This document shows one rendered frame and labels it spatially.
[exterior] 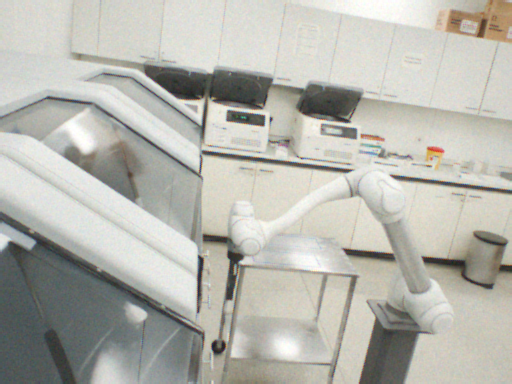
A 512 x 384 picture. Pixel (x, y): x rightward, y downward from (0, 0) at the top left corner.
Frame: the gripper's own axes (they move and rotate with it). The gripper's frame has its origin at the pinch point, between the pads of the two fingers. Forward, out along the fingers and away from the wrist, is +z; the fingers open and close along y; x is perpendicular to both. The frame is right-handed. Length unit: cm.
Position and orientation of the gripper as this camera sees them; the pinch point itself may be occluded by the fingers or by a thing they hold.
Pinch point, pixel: (230, 292)
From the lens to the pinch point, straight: 215.6
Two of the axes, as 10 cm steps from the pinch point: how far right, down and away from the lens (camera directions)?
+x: 9.8, 1.1, 1.6
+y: 1.2, 3.0, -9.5
